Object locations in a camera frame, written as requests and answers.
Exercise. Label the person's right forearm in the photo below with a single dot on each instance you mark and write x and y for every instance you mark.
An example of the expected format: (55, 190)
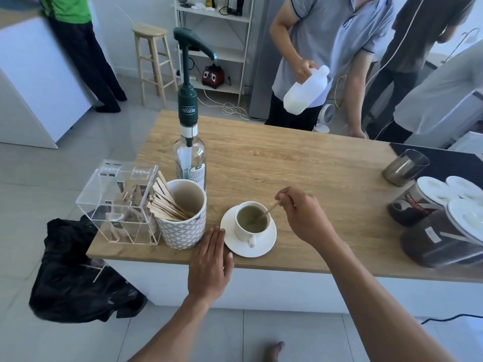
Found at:
(377, 305)

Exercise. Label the glass syrup bottle green pump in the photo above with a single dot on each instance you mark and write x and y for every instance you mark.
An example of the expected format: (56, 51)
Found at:
(187, 105)

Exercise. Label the white coffee cup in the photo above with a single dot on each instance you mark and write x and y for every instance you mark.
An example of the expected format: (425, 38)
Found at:
(241, 231)

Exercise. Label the white plastic jug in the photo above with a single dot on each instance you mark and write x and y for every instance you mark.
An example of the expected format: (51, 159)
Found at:
(305, 92)

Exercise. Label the discarded wooden stick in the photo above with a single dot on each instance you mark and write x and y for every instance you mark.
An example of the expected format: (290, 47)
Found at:
(98, 275)

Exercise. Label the grey fridge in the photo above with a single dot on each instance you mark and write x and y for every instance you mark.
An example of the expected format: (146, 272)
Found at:
(264, 52)

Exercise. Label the dark sachets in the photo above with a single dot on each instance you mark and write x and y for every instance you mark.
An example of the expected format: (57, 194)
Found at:
(130, 207)

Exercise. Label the white saucer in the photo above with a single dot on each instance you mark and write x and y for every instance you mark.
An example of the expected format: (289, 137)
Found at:
(264, 246)

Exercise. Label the clear acrylic box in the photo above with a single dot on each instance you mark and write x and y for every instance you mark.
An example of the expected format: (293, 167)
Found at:
(109, 199)

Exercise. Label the black appliance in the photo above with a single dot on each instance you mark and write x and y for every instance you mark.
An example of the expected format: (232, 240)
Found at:
(235, 5)

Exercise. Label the white shelf unit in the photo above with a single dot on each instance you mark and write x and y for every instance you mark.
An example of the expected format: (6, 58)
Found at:
(226, 54)

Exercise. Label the black counter mat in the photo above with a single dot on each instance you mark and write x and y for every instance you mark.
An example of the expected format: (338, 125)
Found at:
(452, 165)

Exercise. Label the wooden stirrer stick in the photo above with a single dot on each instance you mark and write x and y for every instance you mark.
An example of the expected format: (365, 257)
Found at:
(268, 210)

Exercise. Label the black trash bag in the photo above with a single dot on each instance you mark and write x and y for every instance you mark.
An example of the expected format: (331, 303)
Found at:
(75, 290)

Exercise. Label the white power strip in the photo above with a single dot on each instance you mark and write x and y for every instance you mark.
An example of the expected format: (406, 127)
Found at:
(190, 77)

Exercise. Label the patterned white grey mug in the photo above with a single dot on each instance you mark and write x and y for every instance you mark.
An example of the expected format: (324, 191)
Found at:
(181, 233)

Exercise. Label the person's left forearm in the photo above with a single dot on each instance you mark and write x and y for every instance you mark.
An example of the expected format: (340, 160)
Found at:
(177, 331)

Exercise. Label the steel milk jug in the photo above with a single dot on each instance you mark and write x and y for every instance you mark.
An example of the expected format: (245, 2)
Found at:
(400, 171)

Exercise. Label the person's right hand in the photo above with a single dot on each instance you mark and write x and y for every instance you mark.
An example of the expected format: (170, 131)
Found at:
(307, 222)

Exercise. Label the small coffee jar white lid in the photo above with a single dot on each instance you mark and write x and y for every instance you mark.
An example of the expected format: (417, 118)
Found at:
(411, 207)

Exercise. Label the white fan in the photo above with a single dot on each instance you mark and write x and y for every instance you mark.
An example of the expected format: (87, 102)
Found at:
(326, 116)

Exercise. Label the bunch of wooden stirrers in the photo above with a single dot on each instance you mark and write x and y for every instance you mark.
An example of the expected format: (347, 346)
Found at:
(168, 205)

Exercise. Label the person's left thumb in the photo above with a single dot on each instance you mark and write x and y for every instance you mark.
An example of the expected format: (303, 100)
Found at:
(229, 264)

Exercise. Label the white counter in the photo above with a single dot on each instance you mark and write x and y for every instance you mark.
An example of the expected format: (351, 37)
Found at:
(37, 90)

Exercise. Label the person's right fingers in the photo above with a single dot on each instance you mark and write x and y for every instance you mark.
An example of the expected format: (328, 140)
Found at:
(292, 201)

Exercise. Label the red black blender base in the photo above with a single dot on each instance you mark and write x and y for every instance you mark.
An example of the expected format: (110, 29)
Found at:
(212, 77)

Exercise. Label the wooden stool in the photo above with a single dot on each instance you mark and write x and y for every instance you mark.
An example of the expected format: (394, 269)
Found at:
(149, 32)

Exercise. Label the person's foot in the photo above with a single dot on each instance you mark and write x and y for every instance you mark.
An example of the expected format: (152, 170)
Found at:
(275, 352)

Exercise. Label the large coffee jar white lid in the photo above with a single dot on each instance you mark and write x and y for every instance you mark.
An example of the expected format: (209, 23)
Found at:
(445, 241)

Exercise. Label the person's left hand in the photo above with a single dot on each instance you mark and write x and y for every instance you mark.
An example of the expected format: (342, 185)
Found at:
(209, 271)

